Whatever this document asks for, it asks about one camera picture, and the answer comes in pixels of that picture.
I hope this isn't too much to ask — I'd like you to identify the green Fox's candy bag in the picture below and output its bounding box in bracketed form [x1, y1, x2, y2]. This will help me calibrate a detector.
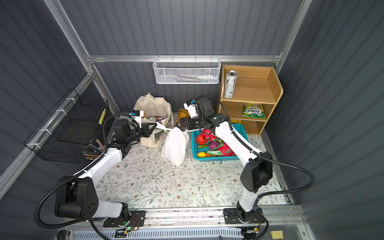
[242, 103, 265, 119]

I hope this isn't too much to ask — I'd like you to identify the purple onion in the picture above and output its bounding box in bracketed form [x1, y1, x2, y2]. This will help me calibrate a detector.
[209, 141, 219, 151]

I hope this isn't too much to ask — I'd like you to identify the white plastic grocery bag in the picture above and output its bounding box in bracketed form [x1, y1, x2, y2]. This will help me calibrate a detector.
[157, 123, 190, 166]

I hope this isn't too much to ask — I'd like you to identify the pink pencil cup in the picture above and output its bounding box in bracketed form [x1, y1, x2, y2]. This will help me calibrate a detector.
[81, 139, 105, 160]

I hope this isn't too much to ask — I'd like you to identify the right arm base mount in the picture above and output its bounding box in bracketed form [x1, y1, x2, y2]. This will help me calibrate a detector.
[223, 208, 265, 225]

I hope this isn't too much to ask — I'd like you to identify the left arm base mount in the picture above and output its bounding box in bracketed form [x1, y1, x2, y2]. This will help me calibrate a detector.
[103, 211, 147, 229]

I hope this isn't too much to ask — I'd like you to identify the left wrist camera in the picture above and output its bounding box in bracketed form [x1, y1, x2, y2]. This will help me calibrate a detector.
[130, 110, 144, 128]

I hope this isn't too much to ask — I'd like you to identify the red tomato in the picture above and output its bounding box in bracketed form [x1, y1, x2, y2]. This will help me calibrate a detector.
[196, 134, 208, 146]

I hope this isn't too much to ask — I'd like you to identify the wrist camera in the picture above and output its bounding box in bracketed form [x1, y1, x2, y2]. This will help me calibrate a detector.
[184, 100, 199, 118]
[130, 110, 144, 128]

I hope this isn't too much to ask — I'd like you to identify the wooden shelf unit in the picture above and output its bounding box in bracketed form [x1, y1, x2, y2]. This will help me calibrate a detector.
[220, 65, 284, 135]

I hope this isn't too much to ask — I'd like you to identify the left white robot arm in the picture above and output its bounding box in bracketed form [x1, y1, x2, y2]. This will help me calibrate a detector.
[34, 114, 157, 229]

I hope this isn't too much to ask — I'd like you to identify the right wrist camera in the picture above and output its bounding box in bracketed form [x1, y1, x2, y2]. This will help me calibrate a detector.
[184, 100, 199, 118]

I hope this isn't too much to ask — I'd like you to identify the teal plastic basket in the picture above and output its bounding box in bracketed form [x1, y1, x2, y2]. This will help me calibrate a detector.
[191, 123, 248, 162]

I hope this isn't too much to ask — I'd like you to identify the yellow bread tray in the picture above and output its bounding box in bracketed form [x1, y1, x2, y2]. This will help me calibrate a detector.
[176, 108, 190, 125]

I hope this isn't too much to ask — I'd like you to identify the floral table mat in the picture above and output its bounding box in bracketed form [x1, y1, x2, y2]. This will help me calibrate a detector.
[80, 113, 289, 210]

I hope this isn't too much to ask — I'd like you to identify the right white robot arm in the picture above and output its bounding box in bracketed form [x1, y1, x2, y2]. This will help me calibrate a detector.
[177, 95, 316, 222]

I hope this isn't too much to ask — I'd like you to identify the black wire wall basket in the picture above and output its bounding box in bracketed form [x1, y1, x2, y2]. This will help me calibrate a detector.
[24, 89, 111, 164]

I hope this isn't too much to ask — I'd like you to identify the cream canvas tote bag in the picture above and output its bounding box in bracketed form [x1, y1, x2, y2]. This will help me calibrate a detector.
[134, 93, 174, 148]

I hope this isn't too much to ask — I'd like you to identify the white wire wall basket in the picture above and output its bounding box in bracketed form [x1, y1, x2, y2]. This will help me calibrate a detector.
[153, 57, 222, 85]

